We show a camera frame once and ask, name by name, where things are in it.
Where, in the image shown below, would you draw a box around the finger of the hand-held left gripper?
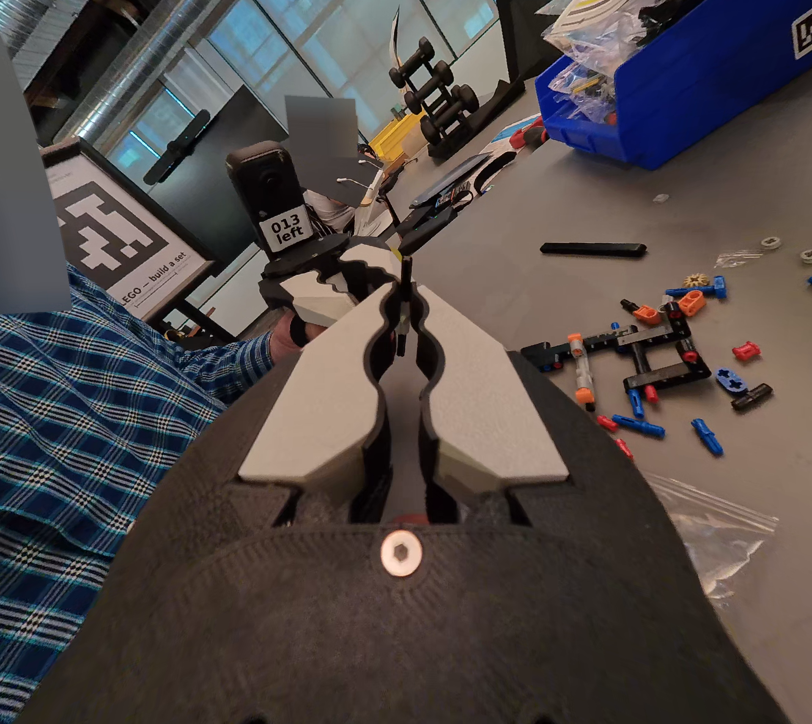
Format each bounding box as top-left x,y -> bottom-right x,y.
288,275 -> 357,325
343,239 -> 407,292

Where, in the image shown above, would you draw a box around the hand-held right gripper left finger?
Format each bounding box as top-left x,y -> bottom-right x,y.
238,283 -> 399,509

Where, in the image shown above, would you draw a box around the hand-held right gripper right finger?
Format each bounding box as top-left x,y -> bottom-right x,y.
408,285 -> 570,509

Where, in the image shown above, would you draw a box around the black lego axle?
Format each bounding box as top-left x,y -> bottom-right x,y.
400,255 -> 414,357

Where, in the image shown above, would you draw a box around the person's left forearm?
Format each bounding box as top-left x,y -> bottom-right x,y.
0,264 -> 277,724

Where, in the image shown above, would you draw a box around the scattered small lego pieces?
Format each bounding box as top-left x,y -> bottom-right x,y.
596,275 -> 775,460

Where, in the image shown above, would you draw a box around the person's left hand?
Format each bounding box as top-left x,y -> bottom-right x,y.
269,318 -> 331,365

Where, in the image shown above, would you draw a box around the black display screen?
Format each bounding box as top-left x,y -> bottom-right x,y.
104,85 -> 294,261

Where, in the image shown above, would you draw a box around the black electronic device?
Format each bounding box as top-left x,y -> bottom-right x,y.
395,204 -> 458,251

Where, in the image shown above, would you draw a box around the dark tablet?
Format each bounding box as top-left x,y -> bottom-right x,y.
410,153 -> 491,209

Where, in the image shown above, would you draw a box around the yellow storage bin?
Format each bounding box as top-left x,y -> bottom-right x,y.
368,109 -> 427,162

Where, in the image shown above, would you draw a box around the framed marker sign board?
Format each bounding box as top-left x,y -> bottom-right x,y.
41,137 -> 218,322

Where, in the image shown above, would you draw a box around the black dumbbell rack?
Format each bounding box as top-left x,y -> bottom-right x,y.
388,36 -> 484,158

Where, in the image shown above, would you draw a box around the long black bar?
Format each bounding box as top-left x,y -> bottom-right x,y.
540,242 -> 648,259

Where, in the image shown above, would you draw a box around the red and black tool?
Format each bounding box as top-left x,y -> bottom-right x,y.
509,117 -> 550,149

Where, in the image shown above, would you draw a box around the large window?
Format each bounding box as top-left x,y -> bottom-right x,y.
108,0 -> 540,167

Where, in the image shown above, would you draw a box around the clear zip bag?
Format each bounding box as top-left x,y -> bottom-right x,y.
644,473 -> 780,611

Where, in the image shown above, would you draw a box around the pile of clear parts bags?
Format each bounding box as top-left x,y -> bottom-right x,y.
544,0 -> 657,124

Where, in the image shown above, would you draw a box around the blue bin with printed tag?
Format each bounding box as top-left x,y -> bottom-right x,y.
535,0 -> 812,170

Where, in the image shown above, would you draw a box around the black conference camera bar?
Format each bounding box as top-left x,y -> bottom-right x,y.
143,109 -> 212,186

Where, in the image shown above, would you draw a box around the black lego frame assembly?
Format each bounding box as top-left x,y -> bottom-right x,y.
521,302 -> 713,407

